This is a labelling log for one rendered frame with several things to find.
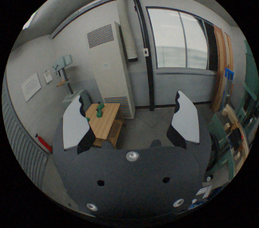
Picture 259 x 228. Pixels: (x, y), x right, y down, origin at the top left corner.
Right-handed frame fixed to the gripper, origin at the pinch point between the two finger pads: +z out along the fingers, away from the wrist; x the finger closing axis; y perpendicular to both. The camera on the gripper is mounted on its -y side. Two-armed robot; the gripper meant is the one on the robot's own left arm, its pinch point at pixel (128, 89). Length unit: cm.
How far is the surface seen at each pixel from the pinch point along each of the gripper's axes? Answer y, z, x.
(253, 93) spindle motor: -7, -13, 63
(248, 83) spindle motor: -10, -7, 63
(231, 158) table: 28, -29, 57
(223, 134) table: 28, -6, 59
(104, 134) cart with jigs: 76, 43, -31
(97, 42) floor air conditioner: -22, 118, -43
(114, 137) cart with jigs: 110, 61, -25
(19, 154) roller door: 74, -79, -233
